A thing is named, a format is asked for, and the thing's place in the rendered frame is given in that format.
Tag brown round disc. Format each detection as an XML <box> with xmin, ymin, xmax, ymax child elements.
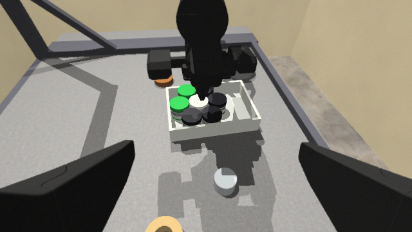
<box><xmin>154</xmin><ymin>76</ymin><xmax>173</xmax><ymax>87</ymax></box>

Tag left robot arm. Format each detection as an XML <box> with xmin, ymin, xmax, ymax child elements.
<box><xmin>176</xmin><ymin>0</ymin><xmax>238</xmax><ymax>88</ymax></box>

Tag white tray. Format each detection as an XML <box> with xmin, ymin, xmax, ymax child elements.
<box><xmin>166</xmin><ymin>80</ymin><xmax>261</xmax><ymax>142</ymax></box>

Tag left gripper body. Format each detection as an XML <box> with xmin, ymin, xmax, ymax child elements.
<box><xmin>147</xmin><ymin>45</ymin><xmax>258</xmax><ymax>80</ymax></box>

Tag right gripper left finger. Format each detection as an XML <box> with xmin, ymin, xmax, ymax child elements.
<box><xmin>0</xmin><ymin>140</ymin><xmax>135</xmax><ymax>232</ymax></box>

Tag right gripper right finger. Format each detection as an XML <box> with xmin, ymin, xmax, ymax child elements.
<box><xmin>298</xmin><ymin>142</ymin><xmax>412</xmax><ymax>232</ymax></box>

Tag tan roll of tape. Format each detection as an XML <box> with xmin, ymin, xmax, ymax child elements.
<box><xmin>145</xmin><ymin>216</ymin><xmax>183</xmax><ymax>232</ymax></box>

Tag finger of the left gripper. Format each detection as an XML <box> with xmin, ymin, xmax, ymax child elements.
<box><xmin>183</xmin><ymin>76</ymin><xmax>202</xmax><ymax>101</ymax></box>
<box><xmin>201</xmin><ymin>86</ymin><xmax>210</xmax><ymax>101</ymax></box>

